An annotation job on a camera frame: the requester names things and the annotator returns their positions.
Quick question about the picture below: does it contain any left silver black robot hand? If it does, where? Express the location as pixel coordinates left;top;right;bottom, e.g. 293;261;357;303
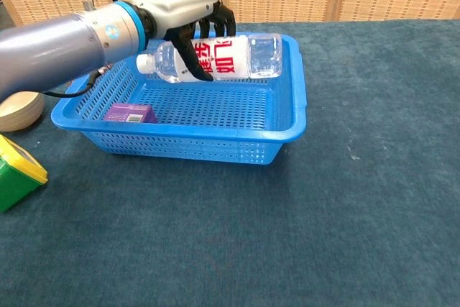
129;0;237;81

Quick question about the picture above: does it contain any clear plastic water bottle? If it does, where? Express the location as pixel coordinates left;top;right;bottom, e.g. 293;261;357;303
136;32;283;84

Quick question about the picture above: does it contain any purple carton box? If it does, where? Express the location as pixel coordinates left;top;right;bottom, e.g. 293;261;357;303
103;103;158;124

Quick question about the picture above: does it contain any beige round bowl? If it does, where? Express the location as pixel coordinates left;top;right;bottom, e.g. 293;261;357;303
0;91;45;132

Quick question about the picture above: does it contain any green yellow lid container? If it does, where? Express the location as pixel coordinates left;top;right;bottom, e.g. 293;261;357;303
0;134;49;213

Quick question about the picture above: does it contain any blue perforated plastic basket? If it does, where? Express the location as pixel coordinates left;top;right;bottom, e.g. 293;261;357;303
50;33;308;166

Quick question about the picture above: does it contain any teal table carpet mat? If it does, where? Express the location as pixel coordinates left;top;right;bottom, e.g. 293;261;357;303
0;19;460;307

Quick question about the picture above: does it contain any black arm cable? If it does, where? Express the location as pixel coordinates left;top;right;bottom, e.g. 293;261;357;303
42;68;109;98

